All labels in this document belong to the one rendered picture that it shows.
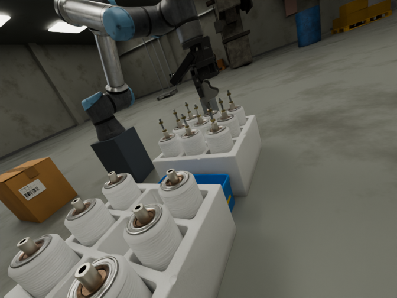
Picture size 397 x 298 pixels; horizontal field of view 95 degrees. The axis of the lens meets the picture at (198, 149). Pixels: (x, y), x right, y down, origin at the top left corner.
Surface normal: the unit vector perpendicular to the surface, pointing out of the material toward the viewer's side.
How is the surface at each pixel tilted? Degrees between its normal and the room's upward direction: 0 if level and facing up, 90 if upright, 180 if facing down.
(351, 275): 0
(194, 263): 90
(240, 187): 90
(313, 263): 0
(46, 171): 90
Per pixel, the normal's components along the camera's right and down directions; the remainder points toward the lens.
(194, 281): 0.85, -0.09
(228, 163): -0.41, 0.50
